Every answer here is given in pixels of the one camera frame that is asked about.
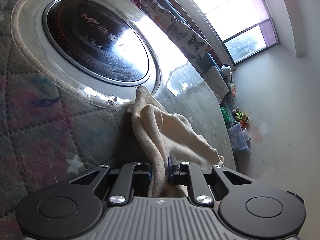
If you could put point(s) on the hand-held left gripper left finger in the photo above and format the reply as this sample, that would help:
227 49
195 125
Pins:
146 171

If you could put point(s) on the panda plush toy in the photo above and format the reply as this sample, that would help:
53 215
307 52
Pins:
225 70

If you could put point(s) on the printed storage box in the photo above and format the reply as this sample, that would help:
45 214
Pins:
238 138

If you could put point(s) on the green plush toy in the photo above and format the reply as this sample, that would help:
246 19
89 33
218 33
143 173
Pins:
241 117

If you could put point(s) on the round black induction cooktop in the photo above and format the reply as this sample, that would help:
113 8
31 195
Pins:
95 42

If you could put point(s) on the grey pillow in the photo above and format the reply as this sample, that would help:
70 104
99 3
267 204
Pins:
217 80

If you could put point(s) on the butterfly print cushion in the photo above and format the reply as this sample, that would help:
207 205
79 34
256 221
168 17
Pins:
150 2
190 40

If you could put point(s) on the blue sofa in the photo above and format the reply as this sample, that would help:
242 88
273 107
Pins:
206 62

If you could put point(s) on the green plastic bin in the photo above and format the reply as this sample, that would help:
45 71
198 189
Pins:
225 115

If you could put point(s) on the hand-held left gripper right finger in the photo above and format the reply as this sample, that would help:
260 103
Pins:
172 170

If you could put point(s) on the cream garment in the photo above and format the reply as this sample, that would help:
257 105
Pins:
152 130

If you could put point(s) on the pink plush toy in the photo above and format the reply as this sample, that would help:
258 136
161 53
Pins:
232 90

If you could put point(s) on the window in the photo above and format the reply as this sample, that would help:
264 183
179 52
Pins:
225 5

